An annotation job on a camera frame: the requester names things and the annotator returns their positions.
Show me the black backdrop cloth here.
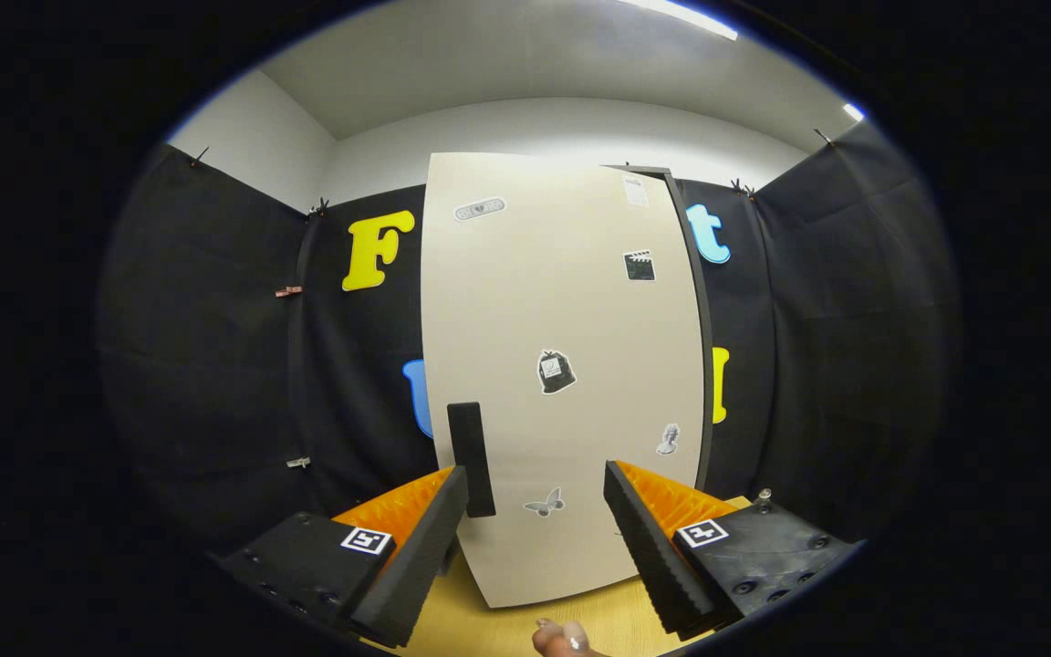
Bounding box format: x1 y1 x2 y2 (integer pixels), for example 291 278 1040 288
97 119 960 559

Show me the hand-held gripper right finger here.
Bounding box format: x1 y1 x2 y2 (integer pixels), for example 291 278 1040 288
602 460 861 641

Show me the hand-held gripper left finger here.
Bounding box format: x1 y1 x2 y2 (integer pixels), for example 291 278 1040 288
213 465 471 649

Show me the black door handle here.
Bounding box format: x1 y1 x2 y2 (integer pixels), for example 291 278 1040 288
447 401 497 518

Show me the long ceiling light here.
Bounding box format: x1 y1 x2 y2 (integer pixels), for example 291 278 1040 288
617 0 739 42

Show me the grey shoe cabinet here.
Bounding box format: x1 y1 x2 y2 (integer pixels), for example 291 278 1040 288
603 164 716 494

